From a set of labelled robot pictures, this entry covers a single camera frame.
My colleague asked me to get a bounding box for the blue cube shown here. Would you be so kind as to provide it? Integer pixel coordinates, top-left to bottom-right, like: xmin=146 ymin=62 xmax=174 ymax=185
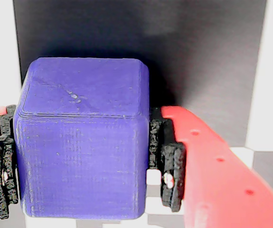
xmin=13 ymin=57 xmax=151 ymax=219

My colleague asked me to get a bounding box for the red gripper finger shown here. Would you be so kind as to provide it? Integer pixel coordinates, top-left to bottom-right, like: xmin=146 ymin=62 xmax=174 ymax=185
xmin=148 ymin=105 xmax=273 ymax=228
xmin=0 ymin=104 xmax=19 ymax=228

